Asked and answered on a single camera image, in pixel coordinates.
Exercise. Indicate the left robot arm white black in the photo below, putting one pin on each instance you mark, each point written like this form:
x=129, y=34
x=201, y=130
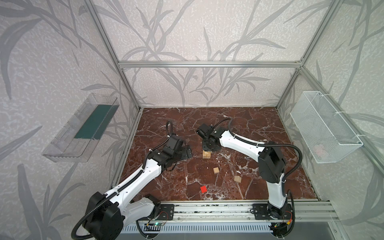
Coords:
x=107, y=214

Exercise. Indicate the white wire mesh basket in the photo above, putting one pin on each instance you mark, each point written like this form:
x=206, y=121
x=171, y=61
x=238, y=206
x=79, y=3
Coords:
x=325, y=131

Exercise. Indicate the aluminium frame crossbar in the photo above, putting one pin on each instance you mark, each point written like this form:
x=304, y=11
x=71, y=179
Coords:
x=209, y=64

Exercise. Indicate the wood block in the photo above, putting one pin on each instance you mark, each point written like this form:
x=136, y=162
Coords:
x=206, y=155

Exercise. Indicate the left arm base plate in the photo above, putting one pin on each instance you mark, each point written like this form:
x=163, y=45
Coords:
x=163, y=212

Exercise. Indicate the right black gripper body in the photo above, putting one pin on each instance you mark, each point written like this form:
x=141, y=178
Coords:
x=208, y=144

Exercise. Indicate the aluminium front rail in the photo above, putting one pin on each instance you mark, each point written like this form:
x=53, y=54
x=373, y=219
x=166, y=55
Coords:
x=225, y=211

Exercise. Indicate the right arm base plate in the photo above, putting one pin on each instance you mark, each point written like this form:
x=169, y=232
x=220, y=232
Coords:
x=262, y=212

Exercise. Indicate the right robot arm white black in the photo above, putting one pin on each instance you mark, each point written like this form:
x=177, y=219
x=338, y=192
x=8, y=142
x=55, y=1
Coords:
x=268, y=155

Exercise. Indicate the small wood cube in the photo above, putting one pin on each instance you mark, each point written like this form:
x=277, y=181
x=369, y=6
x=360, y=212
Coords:
x=216, y=170
x=237, y=179

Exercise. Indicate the red cube block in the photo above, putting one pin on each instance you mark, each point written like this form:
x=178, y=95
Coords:
x=203, y=189

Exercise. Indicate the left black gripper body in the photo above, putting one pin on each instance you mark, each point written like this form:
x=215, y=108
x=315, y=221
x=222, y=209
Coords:
x=184, y=151

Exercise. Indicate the clear plastic wall bin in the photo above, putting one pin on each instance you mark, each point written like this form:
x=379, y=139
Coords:
x=79, y=137

